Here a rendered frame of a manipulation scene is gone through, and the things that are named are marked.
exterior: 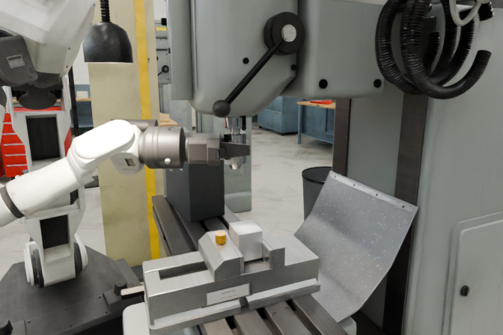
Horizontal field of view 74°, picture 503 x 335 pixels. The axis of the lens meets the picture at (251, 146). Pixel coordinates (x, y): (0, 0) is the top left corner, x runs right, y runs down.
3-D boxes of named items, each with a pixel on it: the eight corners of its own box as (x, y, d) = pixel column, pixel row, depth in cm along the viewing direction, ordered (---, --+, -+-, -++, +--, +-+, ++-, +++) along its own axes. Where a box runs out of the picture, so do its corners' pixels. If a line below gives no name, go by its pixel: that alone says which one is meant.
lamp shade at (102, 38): (74, 63, 52) (70, 21, 51) (114, 63, 58) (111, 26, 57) (102, 61, 49) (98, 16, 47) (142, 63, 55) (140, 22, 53)
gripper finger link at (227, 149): (249, 157, 69) (219, 157, 69) (250, 142, 69) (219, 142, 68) (250, 159, 68) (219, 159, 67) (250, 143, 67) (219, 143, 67)
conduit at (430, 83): (409, 102, 50) (424, -50, 46) (340, 96, 65) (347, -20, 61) (488, 99, 58) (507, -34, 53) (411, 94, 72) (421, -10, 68)
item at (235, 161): (221, 161, 73) (221, 135, 72) (242, 158, 75) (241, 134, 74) (227, 166, 69) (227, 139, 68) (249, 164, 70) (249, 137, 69)
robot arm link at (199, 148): (218, 130, 64) (155, 130, 63) (219, 179, 66) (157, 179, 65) (220, 122, 76) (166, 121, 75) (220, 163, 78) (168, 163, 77)
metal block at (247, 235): (238, 262, 67) (238, 235, 65) (229, 249, 72) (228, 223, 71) (262, 257, 69) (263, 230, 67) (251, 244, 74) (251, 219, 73)
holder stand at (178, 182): (190, 223, 103) (187, 159, 99) (166, 201, 121) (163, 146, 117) (224, 214, 109) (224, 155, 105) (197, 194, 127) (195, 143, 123)
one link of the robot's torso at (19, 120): (21, 209, 116) (1, 71, 110) (77, 198, 126) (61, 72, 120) (22, 220, 104) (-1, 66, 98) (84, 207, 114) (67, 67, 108)
